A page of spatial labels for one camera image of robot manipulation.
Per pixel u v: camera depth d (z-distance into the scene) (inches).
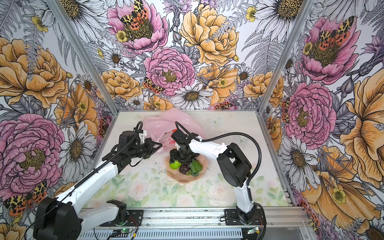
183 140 28.5
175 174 33.6
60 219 15.5
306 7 28.3
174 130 34.3
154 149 28.8
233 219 26.7
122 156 23.6
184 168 33.7
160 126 37.2
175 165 33.5
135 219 28.9
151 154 29.7
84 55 34.8
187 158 31.2
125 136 24.4
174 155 31.3
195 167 33.4
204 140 23.8
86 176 19.0
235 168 19.8
